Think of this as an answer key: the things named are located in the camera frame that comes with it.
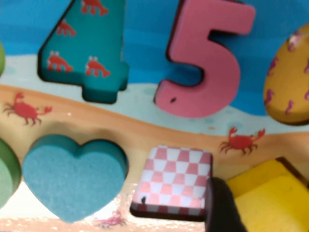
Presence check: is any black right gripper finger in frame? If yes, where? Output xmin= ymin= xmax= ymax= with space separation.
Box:
xmin=204 ymin=177 xmax=248 ymax=232

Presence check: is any yellow pentagon piece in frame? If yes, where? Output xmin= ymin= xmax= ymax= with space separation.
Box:
xmin=226 ymin=159 xmax=309 ymax=232

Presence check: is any teal heart piece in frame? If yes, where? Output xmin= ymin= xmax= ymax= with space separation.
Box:
xmin=22 ymin=134 xmax=128 ymax=223

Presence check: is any colourful wooden puzzle board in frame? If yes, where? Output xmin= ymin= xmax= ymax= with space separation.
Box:
xmin=0 ymin=0 xmax=309 ymax=232

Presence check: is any green circle piece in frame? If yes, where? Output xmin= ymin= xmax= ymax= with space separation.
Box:
xmin=0 ymin=139 xmax=22 ymax=210

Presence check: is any pink number five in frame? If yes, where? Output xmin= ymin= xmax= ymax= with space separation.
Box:
xmin=154 ymin=0 xmax=256 ymax=119

